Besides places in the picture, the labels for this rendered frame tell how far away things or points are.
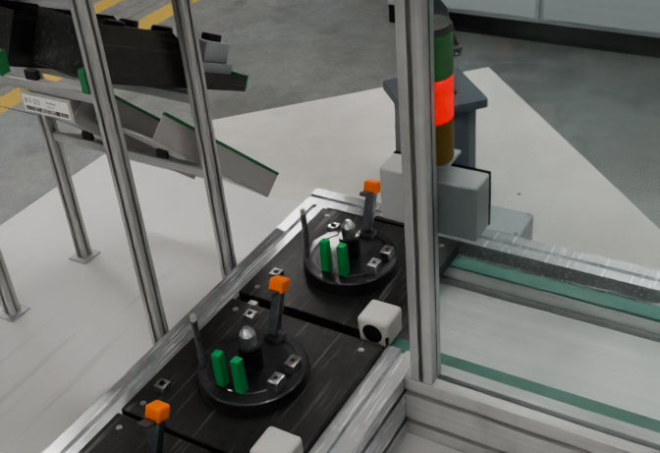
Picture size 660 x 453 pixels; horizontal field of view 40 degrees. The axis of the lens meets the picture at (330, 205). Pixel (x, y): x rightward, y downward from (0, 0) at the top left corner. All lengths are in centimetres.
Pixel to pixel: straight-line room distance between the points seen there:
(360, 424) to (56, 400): 48
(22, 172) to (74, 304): 234
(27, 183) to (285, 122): 195
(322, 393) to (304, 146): 84
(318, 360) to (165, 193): 71
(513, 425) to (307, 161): 85
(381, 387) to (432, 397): 7
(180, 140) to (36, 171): 256
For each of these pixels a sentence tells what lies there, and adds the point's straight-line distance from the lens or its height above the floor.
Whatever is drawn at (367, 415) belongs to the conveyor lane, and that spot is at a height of 96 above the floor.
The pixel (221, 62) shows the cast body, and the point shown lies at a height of 123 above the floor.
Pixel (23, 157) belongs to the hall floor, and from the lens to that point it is 399.
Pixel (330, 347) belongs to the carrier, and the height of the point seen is 97.
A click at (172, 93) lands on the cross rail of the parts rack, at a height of 123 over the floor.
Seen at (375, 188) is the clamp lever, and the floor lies 107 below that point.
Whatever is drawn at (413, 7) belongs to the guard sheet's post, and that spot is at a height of 145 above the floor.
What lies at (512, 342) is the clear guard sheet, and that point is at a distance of 107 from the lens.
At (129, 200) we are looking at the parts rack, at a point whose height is 116.
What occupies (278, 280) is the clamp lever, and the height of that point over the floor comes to 107.
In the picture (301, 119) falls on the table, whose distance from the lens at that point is 199.
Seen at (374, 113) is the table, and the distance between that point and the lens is 199.
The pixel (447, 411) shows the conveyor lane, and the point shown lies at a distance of 118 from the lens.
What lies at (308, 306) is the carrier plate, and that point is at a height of 97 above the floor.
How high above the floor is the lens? 177
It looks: 33 degrees down
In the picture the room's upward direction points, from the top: 6 degrees counter-clockwise
